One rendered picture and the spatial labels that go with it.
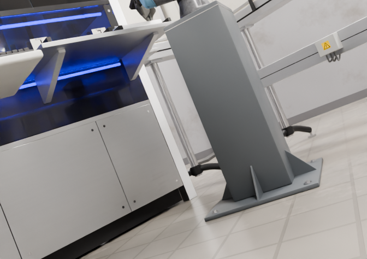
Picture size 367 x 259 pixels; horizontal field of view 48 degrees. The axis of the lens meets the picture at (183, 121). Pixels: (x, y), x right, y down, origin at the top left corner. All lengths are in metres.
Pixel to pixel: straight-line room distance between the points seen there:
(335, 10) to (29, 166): 3.40
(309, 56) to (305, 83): 1.98
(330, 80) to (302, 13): 0.74
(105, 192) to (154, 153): 0.36
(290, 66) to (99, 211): 1.39
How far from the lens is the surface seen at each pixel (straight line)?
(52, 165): 1.99
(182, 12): 1.81
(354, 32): 2.36
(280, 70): 2.62
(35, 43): 2.15
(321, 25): 4.48
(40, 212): 1.95
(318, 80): 4.45
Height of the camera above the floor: 0.36
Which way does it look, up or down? 2 degrees up
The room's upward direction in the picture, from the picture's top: 22 degrees counter-clockwise
